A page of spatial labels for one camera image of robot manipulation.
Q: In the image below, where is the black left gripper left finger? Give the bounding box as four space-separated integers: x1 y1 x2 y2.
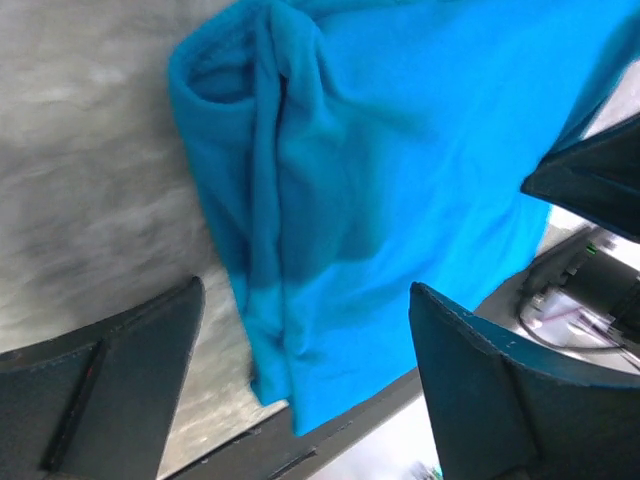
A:
1 277 205 479

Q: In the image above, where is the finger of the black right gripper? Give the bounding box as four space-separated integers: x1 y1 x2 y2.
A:
521 114 640 238

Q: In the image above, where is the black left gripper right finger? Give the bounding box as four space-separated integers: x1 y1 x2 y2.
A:
409 283 639 479

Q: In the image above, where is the blue t shirt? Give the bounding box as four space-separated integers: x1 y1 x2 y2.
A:
168 1 639 436

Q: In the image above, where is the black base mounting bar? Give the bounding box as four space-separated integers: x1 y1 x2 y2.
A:
178 229 639 479

